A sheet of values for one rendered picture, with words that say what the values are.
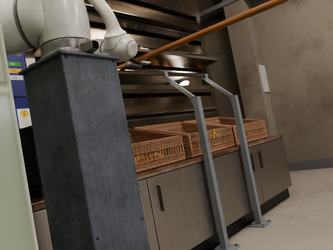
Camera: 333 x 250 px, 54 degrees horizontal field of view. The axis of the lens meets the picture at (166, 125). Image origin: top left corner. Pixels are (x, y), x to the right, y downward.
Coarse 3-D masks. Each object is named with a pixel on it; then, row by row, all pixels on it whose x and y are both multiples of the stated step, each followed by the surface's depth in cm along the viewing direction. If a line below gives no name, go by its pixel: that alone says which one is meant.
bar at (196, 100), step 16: (208, 80) 251; (192, 96) 203; (240, 112) 238; (240, 128) 235; (208, 144) 200; (240, 144) 237; (208, 160) 198; (208, 176) 199; (256, 192) 235; (256, 208) 233; (224, 224) 198; (256, 224) 233; (224, 240) 196
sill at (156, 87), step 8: (128, 88) 241; (136, 88) 247; (144, 88) 254; (152, 88) 261; (160, 88) 268; (168, 88) 276; (176, 88) 284; (192, 88) 302; (200, 88) 312; (208, 88) 322
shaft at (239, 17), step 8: (272, 0) 132; (280, 0) 130; (256, 8) 136; (264, 8) 135; (240, 16) 141; (248, 16) 140; (216, 24) 149; (224, 24) 146; (200, 32) 154; (208, 32) 152; (184, 40) 161; (192, 40) 159; (160, 48) 171; (168, 48) 168; (144, 56) 178; (152, 56) 176; (120, 64) 192
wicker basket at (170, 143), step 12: (132, 132) 226; (144, 132) 218; (156, 132) 211; (132, 144) 168; (144, 144) 174; (156, 144) 182; (168, 144) 190; (180, 144) 197; (156, 156) 180; (168, 156) 187; (180, 156) 195; (144, 168) 172
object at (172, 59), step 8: (40, 48) 187; (40, 56) 197; (136, 56) 243; (160, 56) 258; (168, 56) 263; (176, 56) 269; (184, 56) 276; (192, 56) 285; (200, 56) 295; (152, 64) 271; (160, 64) 277; (168, 64) 283; (176, 64) 290; (184, 64) 297; (192, 64) 304; (200, 64) 311; (208, 64) 319
